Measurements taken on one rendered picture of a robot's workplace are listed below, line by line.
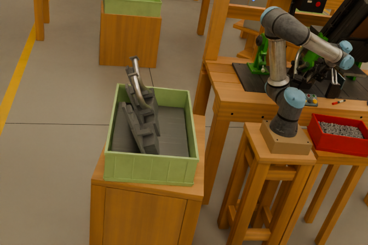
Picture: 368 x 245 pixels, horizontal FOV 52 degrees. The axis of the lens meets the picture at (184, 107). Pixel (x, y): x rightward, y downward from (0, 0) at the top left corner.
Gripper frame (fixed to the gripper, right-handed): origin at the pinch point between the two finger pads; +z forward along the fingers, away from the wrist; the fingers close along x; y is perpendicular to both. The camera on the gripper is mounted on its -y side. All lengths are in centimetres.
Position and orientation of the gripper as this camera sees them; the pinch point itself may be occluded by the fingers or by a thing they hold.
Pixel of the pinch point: (308, 80)
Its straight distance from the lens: 243.3
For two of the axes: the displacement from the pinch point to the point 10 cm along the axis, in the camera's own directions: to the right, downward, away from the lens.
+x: 8.6, 5.1, 0.4
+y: -3.7, 6.7, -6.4
